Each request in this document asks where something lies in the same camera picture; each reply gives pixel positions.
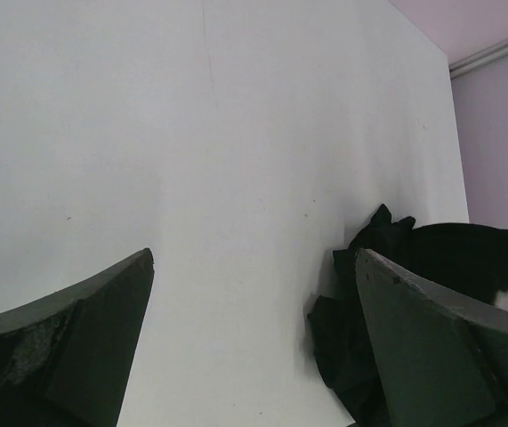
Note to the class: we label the black t shirt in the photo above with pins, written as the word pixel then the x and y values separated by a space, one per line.
pixel 470 259

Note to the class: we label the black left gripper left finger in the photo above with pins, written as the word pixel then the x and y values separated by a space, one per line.
pixel 65 359

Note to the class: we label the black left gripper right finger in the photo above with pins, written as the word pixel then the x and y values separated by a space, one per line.
pixel 442 357

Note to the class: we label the right aluminium frame post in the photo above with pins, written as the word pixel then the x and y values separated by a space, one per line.
pixel 479 59

